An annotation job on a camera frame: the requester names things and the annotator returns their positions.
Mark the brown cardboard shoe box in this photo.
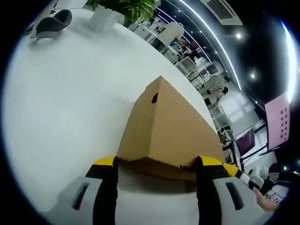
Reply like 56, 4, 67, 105
116, 75, 225, 187

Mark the dark grey curved object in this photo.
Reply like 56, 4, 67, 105
30, 9, 73, 45

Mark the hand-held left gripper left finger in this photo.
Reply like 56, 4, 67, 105
56, 154, 120, 225

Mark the large pink display screen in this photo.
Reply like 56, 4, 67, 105
264, 91, 292, 151

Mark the purple screen laptop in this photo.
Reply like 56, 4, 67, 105
236, 130, 255, 157

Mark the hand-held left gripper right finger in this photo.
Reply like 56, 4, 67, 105
194, 155, 261, 225

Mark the ceiling air vent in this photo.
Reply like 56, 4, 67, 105
201, 0, 244, 26

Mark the green potted plant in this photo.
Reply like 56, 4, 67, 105
84, 0, 160, 33

